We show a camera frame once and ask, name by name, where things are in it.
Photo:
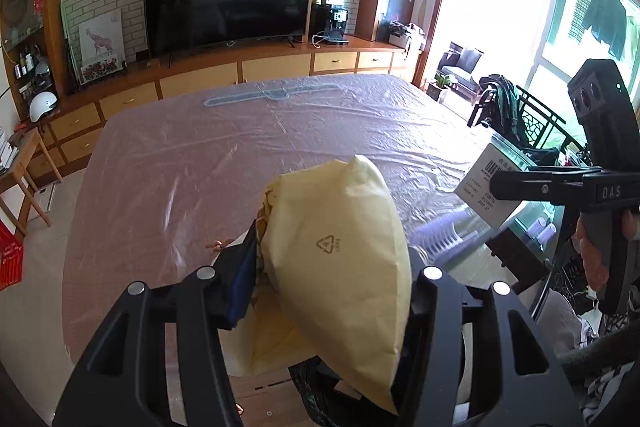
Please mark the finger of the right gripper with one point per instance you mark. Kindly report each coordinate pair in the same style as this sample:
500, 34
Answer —
562, 169
558, 188

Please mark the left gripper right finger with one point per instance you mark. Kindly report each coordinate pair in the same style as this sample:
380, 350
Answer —
475, 357

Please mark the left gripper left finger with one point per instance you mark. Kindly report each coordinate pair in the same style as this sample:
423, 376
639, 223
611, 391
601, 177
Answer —
120, 379

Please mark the white blue carton box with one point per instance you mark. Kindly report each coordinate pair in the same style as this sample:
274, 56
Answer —
479, 186

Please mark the yellow paper bag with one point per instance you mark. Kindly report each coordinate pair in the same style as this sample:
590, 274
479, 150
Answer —
337, 276

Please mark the black trash bin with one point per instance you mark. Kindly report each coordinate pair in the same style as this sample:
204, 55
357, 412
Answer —
327, 406

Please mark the person right hand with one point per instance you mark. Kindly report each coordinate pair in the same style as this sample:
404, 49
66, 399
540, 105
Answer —
595, 256

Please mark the black chair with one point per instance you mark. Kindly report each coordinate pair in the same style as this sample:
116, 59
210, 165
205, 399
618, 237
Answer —
528, 124

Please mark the barcode label sheet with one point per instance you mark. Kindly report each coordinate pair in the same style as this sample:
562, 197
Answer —
449, 235

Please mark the potted plant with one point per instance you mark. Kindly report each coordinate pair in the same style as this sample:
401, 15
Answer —
437, 88

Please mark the wooden block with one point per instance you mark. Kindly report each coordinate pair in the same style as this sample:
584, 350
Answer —
269, 400

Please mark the red crate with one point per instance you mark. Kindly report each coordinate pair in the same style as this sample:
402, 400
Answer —
11, 258

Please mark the small wooden side table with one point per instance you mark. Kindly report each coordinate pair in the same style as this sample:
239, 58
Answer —
28, 145

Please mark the stack of books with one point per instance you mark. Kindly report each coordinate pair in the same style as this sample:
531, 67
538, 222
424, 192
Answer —
7, 152

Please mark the wooden tv cabinet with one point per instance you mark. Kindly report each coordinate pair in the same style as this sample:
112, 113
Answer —
71, 132

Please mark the black coffee machine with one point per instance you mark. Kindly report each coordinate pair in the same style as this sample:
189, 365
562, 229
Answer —
328, 24

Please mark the white helmet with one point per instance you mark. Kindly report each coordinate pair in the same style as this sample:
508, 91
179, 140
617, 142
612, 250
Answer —
41, 105

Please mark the horse picture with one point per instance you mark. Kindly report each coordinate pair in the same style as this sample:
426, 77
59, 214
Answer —
101, 46

